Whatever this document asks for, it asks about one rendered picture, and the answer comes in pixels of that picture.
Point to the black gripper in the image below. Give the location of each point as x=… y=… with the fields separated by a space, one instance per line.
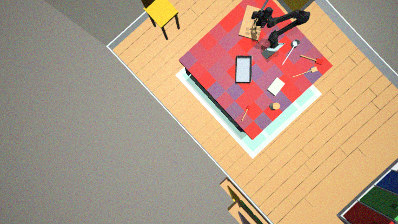
x=257 y=14

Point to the grey saucepan with long handle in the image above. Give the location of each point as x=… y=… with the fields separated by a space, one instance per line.
x=293 y=44

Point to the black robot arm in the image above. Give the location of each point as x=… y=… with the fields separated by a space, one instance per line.
x=301 y=18

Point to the white cylinder with tan lid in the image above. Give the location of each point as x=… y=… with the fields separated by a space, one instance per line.
x=274 y=106

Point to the light wooden board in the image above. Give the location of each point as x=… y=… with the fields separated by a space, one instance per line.
x=247 y=29

